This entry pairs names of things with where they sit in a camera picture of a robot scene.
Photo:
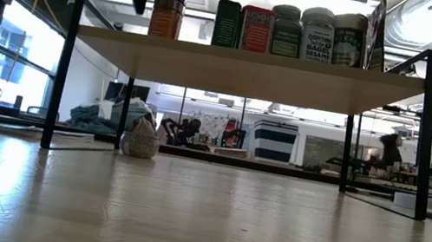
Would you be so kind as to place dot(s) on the black-lidded spice jar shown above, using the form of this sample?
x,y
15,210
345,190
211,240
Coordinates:
x,y
167,16

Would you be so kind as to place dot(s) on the dark green spice tin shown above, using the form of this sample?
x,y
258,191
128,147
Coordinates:
x,y
226,24

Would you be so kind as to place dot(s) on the red-lidded patterned spice tin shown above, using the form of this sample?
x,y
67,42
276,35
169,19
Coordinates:
x,y
256,31

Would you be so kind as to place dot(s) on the green-lidded oregano jar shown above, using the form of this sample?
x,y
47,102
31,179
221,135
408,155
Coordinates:
x,y
286,31

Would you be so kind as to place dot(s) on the wooden shelf black metal frame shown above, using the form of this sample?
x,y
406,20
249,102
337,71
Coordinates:
x,y
250,74

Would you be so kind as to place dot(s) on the white-lidded spice jar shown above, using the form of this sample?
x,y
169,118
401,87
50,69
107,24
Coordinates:
x,y
317,39

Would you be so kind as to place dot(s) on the gold-lidded furikake jar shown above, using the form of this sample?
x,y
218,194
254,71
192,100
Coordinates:
x,y
349,42

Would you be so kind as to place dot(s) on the orange taco seasoning packet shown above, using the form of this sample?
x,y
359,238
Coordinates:
x,y
375,46

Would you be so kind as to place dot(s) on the black monitor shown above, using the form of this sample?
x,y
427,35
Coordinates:
x,y
115,90

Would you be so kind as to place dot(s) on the teal pile of clothes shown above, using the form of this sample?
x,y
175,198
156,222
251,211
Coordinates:
x,y
89,117

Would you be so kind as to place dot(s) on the person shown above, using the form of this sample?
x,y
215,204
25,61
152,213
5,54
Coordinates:
x,y
190,132
391,152

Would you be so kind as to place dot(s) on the patterned white cloth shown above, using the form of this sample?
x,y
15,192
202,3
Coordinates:
x,y
213,124

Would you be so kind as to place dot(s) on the red chair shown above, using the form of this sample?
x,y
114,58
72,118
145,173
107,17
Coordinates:
x,y
231,128

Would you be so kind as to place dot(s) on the white navy striped bin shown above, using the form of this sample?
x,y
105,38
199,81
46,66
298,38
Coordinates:
x,y
273,141

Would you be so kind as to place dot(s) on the black aluminium table frame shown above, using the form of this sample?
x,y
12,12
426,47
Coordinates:
x,y
235,161

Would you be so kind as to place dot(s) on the black camera stand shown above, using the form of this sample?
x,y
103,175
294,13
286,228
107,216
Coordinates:
x,y
402,111

